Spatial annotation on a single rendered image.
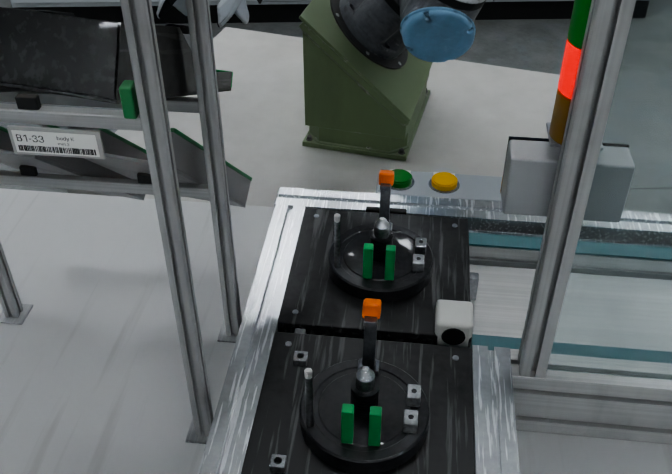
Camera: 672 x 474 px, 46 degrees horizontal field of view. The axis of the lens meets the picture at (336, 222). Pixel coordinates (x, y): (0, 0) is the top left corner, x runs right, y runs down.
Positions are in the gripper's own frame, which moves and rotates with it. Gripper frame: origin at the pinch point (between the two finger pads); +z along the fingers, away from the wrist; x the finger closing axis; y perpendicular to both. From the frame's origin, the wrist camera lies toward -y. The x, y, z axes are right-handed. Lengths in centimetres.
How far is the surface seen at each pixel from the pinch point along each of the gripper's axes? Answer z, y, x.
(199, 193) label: 19.3, 9.9, -7.0
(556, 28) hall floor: -220, 249, 17
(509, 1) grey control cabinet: -224, 237, 42
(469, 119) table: -35, 65, -18
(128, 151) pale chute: 15.6, 10.6, 6.6
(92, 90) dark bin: 22.5, -14.7, -8.4
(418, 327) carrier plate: 23.0, 25.3, -34.2
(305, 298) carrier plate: 24.0, 23.7, -19.3
